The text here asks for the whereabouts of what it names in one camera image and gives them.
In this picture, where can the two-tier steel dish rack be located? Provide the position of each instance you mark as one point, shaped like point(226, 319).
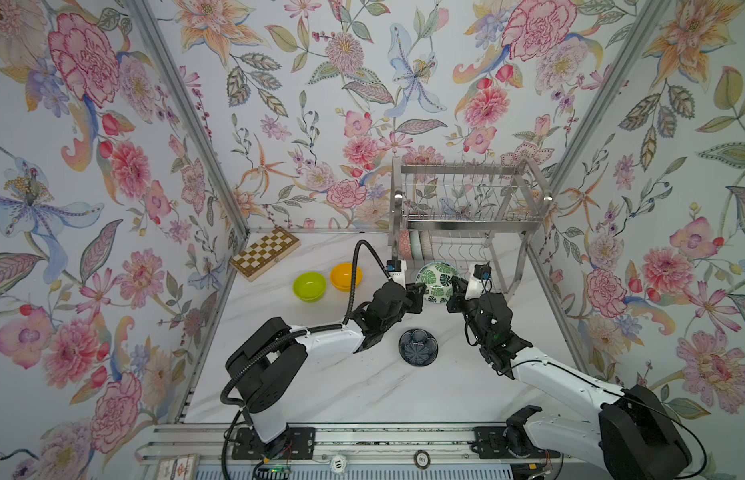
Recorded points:
point(475, 213)

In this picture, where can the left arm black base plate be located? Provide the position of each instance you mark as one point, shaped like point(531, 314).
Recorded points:
point(296, 443)

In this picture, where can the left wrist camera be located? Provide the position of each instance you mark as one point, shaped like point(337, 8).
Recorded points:
point(397, 271)

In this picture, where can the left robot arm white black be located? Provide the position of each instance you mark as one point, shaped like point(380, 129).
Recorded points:
point(263, 368)

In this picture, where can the green leaf pattern bowl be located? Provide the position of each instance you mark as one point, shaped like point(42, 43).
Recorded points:
point(437, 277)

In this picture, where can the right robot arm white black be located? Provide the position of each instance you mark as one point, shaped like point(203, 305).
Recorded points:
point(626, 432)

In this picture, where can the pink striped ceramic bowl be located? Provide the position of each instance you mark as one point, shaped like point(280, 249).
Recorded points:
point(427, 246)

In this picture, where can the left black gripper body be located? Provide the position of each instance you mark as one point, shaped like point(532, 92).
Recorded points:
point(410, 297)

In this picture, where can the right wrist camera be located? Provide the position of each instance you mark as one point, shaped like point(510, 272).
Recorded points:
point(480, 279)

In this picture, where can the wooden chess board box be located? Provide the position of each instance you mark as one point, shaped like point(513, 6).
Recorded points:
point(265, 253)

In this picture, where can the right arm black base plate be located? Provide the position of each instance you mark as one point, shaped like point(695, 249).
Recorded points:
point(498, 444)

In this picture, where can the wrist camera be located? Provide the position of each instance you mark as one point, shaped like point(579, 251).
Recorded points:
point(480, 279)
point(397, 271)

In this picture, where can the pale green ceramic bowl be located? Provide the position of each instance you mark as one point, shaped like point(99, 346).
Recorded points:
point(416, 246)

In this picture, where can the dark blue floral bowl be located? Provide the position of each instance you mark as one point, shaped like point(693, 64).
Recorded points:
point(418, 348)

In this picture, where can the lime green plastic bowl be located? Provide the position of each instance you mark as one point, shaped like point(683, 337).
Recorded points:
point(309, 287)

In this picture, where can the orange yellow plastic bowl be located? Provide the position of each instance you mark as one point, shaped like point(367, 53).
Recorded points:
point(344, 276)

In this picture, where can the aluminium front rail frame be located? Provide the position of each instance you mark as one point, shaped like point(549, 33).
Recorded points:
point(355, 451)

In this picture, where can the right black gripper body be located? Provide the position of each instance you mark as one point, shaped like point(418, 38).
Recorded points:
point(464, 303)

